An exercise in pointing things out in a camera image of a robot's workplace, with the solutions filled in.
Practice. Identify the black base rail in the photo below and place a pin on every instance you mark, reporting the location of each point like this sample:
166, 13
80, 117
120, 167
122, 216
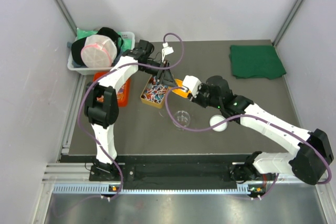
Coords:
173, 172

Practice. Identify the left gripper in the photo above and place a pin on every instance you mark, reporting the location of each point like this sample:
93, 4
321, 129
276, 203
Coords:
166, 78

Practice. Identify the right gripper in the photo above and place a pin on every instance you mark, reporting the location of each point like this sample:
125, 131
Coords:
201, 87

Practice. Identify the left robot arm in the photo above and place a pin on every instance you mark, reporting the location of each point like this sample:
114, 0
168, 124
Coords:
100, 103

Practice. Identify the white round lid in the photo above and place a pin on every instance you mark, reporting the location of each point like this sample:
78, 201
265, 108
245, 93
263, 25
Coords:
218, 124

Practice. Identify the tan candy box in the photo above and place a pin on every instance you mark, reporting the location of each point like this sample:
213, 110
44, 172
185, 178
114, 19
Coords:
154, 93

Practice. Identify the green patterned cloth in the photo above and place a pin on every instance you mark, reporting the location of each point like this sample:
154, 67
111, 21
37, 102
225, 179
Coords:
84, 33

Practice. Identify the black cap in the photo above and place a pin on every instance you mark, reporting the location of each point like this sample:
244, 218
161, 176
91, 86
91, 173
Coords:
79, 44

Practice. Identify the dark green folded cloth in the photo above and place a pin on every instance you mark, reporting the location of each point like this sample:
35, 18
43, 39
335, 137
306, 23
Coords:
250, 62

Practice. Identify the orange candy tray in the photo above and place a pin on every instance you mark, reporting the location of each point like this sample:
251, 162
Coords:
123, 93

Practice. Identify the yellow plastic scoop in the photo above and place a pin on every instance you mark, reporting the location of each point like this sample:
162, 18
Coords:
180, 90

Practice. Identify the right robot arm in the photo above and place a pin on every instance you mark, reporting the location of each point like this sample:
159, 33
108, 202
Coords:
307, 155

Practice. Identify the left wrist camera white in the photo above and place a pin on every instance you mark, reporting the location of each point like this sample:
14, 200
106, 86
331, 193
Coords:
167, 51

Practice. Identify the white cable duct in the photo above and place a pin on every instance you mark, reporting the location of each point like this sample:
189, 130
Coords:
106, 189

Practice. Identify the white mesh laundry bag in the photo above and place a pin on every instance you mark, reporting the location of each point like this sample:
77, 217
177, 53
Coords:
99, 51

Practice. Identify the clear plastic cup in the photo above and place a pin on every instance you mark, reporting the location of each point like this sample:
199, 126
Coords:
182, 118

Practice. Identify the white plastic basket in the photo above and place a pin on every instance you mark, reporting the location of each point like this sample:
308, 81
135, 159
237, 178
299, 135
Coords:
90, 71

